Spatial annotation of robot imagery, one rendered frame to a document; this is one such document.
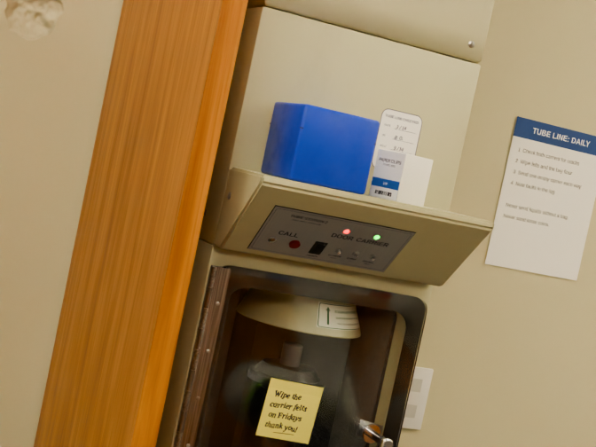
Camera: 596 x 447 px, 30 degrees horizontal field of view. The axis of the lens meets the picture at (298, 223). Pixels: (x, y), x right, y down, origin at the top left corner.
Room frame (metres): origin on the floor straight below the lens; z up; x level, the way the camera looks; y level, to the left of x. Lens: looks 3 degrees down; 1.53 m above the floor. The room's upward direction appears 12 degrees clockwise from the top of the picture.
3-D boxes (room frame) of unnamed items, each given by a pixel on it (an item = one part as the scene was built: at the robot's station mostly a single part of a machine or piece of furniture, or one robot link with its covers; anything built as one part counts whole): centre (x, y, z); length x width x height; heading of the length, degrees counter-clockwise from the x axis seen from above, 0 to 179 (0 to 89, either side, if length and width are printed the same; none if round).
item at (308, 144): (1.35, -0.01, 1.56); 0.10 x 0.10 x 0.09; 24
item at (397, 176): (1.40, -0.11, 1.54); 0.05 x 0.05 x 0.06; 41
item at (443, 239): (1.38, -0.07, 1.46); 0.32 x 0.11 x 0.10; 114
